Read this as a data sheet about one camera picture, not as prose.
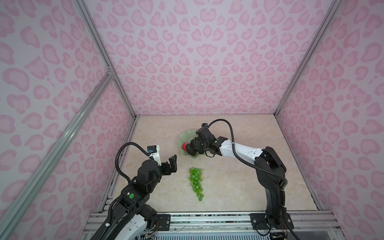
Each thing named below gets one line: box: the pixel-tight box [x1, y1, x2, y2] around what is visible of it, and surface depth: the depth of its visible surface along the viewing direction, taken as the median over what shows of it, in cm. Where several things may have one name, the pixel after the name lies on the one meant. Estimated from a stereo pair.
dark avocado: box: [186, 144, 197, 156], surface depth 95 cm
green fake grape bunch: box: [188, 167, 204, 202], surface depth 85 cm
